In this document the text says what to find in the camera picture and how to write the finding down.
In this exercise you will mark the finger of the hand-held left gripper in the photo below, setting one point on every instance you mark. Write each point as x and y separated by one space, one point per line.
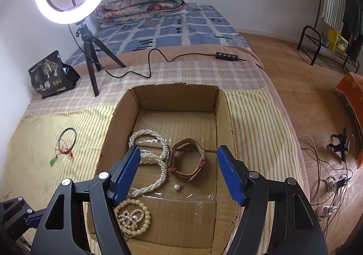
17 215

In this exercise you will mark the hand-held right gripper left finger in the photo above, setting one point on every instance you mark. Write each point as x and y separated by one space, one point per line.
127 175

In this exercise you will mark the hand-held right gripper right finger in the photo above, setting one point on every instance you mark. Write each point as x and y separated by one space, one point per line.
229 178

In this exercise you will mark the pearl stud earring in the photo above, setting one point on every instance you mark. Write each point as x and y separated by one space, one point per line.
176 187

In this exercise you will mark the cardboard box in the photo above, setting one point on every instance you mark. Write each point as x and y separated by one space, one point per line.
175 121

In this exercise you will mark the yellow striped cloth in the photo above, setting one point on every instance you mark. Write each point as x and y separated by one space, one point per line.
42 181

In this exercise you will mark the white power adapter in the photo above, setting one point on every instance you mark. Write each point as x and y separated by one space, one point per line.
329 211

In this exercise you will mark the black tripod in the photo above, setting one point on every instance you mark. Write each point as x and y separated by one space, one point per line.
92 73

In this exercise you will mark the black snack bag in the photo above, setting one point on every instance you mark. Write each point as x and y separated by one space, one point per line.
51 76

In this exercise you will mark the orange patterned cloth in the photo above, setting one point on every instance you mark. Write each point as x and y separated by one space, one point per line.
351 102

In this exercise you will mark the blue patterned bed sheet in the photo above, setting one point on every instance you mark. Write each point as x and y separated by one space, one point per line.
170 31

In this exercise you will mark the black shoe rack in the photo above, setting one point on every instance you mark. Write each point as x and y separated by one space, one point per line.
314 45

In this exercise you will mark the small grey container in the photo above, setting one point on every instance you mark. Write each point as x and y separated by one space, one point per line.
325 39

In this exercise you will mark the folded floral quilt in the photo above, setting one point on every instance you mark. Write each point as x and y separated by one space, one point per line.
141 2

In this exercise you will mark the yellow box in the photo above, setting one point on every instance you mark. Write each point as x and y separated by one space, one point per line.
339 41

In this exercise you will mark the dark hanging clothes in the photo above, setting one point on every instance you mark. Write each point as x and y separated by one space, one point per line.
353 16

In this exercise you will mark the black metal bracket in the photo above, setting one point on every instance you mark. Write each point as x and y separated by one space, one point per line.
341 144

